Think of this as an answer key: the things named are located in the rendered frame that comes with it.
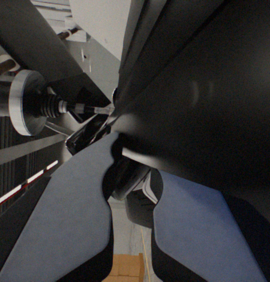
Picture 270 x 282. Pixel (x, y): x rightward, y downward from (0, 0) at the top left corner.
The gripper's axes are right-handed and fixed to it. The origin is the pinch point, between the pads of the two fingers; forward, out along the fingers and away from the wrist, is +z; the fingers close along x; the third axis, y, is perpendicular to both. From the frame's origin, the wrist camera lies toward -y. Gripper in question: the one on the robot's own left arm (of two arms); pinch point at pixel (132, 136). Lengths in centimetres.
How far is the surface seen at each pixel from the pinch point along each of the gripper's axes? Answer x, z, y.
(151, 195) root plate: 2.6, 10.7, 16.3
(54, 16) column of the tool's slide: -30, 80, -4
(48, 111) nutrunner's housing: -9.0, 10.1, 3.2
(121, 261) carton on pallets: -38, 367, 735
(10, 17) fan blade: -16.3, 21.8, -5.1
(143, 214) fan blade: 2.4, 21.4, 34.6
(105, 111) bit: -3.1, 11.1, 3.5
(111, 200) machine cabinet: -79, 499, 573
